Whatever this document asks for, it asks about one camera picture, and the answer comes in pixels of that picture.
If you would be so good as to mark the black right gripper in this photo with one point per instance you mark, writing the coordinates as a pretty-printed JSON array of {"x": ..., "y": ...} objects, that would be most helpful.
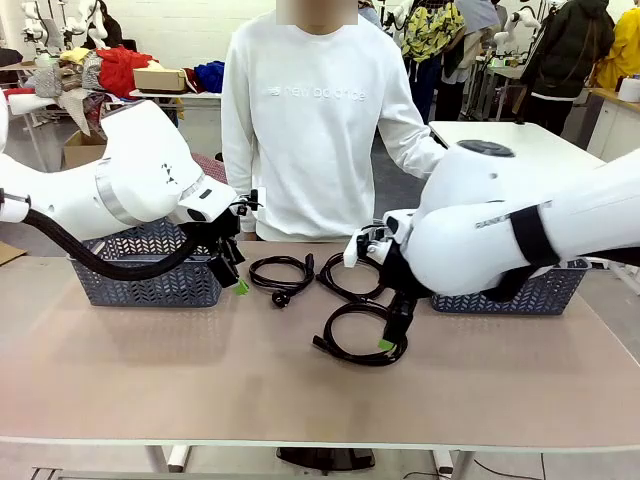
[{"x": 395, "y": 275}]

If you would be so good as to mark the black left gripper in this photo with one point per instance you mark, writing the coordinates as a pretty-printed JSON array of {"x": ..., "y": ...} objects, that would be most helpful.
[{"x": 215, "y": 235}]

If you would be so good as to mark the person's right forearm white sleeve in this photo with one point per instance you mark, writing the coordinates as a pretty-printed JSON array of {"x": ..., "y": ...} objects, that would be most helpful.
[{"x": 237, "y": 190}]

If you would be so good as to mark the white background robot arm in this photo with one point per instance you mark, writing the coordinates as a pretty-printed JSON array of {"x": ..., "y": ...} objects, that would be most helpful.
[{"x": 520, "y": 22}]

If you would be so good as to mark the person's left forearm white sleeve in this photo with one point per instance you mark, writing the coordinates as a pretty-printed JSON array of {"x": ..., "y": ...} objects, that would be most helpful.
[{"x": 415, "y": 155}]

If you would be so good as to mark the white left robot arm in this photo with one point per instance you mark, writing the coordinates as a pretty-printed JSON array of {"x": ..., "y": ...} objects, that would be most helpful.
[{"x": 140, "y": 165}]

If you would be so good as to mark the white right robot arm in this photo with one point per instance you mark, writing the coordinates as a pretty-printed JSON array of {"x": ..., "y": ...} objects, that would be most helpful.
[{"x": 475, "y": 235}]

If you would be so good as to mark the grey lattice plastic basket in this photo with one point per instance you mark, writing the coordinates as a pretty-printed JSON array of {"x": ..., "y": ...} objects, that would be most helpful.
[
  {"x": 540, "y": 300},
  {"x": 150, "y": 287}
]

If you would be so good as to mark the red checkered cloth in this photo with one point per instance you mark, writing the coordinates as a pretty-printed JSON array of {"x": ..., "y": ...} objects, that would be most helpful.
[{"x": 210, "y": 167}]

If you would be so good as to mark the person in white sweatshirt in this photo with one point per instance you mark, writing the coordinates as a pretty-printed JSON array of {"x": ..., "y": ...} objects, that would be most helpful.
[{"x": 300, "y": 150}]

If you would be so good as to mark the white table leg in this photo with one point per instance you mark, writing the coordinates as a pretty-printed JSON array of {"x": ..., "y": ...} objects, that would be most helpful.
[
  {"x": 452, "y": 465},
  {"x": 175, "y": 457}
]

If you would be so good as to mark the black round floor base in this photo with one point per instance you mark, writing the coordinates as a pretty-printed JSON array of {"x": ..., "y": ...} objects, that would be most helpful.
[{"x": 325, "y": 457}]

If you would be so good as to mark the white background work table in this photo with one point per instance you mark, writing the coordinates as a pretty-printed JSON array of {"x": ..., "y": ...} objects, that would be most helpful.
[{"x": 200, "y": 95}]

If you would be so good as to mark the open cardboard box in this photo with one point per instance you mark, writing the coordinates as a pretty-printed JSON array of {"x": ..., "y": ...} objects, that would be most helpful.
[{"x": 80, "y": 150}]

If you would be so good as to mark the blue cloth pile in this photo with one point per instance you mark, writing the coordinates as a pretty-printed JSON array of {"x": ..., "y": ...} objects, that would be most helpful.
[{"x": 210, "y": 75}]

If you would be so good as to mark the closed flat cardboard box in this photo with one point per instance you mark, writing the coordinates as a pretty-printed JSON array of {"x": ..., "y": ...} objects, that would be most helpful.
[{"x": 160, "y": 80}]

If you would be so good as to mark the red cloth pile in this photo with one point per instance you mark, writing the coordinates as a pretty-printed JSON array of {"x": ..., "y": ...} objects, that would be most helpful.
[{"x": 120, "y": 70}]

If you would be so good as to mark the large white table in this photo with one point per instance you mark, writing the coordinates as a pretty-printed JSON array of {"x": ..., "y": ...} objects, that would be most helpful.
[{"x": 525, "y": 135}]

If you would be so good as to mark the patterned clothes pile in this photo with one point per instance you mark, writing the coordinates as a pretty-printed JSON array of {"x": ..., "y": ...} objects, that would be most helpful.
[{"x": 65, "y": 80}]

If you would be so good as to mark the white padded ironing stand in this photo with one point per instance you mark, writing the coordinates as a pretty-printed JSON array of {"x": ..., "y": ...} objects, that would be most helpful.
[{"x": 30, "y": 102}]

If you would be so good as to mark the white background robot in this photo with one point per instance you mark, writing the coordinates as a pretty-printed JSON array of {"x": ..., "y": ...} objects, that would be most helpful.
[
  {"x": 82, "y": 15},
  {"x": 35, "y": 20}
]

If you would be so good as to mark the white cabinet with wooden top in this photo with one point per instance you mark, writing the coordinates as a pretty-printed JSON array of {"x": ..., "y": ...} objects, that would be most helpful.
[{"x": 615, "y": 125}]

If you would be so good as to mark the person in yellow patterned top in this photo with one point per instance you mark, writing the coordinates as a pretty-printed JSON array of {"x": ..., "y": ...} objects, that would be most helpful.
[{"x": 425, "y": 30}]

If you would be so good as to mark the person in grey top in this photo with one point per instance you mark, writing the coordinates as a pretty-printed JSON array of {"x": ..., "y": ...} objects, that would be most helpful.
[{"x": 475, "y": 30}]

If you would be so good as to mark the person in dark jacket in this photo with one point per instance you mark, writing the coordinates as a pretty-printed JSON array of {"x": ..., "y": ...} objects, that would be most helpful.
[{"x": 565, "y": 45}]

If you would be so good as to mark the white paper roll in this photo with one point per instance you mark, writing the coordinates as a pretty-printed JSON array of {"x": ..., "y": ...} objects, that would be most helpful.
[{"x": 631, "y": 89}]

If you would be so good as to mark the person in yellow jacket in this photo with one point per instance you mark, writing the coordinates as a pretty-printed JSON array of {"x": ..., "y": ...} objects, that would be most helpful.
[{"x": 625, "y": 45}]

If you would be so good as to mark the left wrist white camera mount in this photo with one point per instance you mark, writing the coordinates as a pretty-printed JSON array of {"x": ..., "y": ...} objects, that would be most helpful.
[{"x": 252, "y": 200}]

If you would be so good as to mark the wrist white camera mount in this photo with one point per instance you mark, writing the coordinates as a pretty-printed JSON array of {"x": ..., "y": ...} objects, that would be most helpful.
[
  {"x": 365, "y": 245},
  {"x": 252, "y": 200}
]

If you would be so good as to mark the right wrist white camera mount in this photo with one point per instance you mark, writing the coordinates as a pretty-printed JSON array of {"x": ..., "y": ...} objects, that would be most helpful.
[{"x": 365, "y": 245}]

